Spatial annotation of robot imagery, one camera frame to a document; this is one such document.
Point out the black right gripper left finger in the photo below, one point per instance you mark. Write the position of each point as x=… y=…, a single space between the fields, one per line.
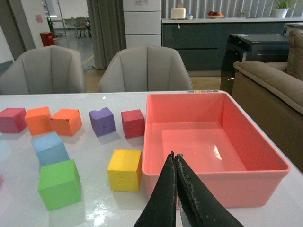
x=160 y=210

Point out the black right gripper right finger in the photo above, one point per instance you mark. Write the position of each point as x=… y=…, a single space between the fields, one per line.
x=198 y=207

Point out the light blue foam cube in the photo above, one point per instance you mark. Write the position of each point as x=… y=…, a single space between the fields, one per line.
x=50 y=149

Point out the yellow foam cube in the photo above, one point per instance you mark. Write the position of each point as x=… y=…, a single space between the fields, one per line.
x=125 y=170

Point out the pink plastic bin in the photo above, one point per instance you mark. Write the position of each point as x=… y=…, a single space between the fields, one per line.
x=219 y=142

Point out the dark red foam cube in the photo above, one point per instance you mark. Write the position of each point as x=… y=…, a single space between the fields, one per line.
x=133 y=123

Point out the green foam cube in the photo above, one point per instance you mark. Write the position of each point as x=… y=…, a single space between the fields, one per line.
x=59 y=185

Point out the purple notched foam cube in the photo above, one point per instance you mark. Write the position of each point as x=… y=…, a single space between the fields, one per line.
x=102 y=121

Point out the orange foam cube right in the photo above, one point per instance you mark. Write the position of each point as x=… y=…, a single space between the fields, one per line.
x=66 y=122

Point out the orange foam cube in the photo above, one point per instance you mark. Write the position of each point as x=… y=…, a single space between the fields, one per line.
x=38 y=120
x=66 y=122

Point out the beige sofa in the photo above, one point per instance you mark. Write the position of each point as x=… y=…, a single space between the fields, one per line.
x=272 y=95

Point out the grey armchair right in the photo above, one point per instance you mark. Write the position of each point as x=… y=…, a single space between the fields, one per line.
x=145 y=68

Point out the grey armchair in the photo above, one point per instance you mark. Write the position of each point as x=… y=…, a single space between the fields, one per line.
x=47 y=70
x=145 y=68

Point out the orange foam cube left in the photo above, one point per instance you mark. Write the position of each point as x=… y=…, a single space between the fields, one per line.
x=38 y=120

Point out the dark grey counter cabinet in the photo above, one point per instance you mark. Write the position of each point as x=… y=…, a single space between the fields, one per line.
x=202 y=42

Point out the black appliance box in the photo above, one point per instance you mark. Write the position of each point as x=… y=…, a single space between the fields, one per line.
x=251 y=47

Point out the crimson foam cube left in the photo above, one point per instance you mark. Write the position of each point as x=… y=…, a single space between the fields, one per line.
x=12 y=120

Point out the grey armchair left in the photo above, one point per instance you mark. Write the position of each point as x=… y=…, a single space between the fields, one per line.
x=47 y=70

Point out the small teal bowl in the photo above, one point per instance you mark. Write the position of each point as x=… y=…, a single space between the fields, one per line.
x=189 y=17

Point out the fruit bowl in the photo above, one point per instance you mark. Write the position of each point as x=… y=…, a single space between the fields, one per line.
x=215 y=15

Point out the white drawer cabinet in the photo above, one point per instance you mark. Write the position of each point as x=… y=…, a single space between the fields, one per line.
x=142 y=22

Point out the white toaster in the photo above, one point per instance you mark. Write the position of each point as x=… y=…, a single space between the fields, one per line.
x=179 y=12

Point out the grey curtain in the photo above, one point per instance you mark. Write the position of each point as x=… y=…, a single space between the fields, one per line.
x=107 y=29

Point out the red box on floor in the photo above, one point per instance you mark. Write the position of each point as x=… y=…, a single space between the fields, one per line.
x=47 y=38

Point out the potted green plant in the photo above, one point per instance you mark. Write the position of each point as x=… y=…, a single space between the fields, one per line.
x=281 y=7

